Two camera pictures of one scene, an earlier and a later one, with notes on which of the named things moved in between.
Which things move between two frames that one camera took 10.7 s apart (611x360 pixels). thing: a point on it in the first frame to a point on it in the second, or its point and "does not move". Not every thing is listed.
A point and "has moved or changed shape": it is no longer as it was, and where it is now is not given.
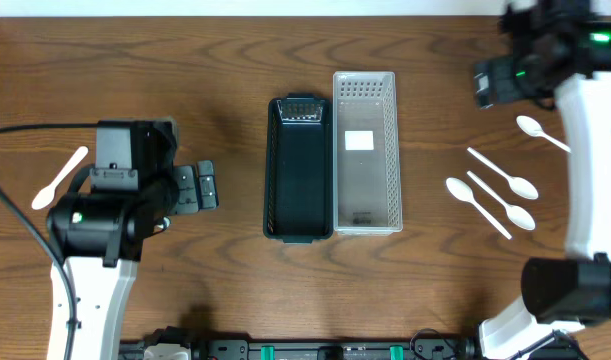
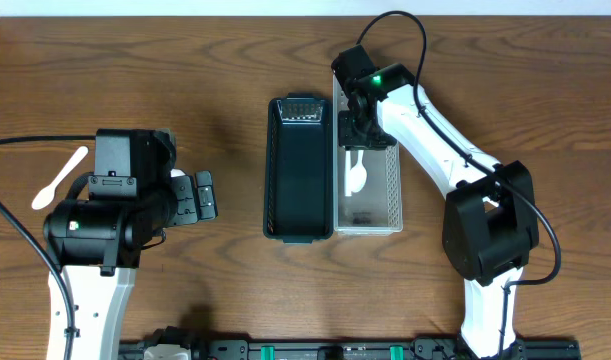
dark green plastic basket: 298,170 does not move
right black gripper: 492,82 to 365,135
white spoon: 463,191 has moved or changed shape
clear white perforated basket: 367,194 does not move
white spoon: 46,195 does not move
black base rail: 315,349 does not move
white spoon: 517,184 has moved or changed shape
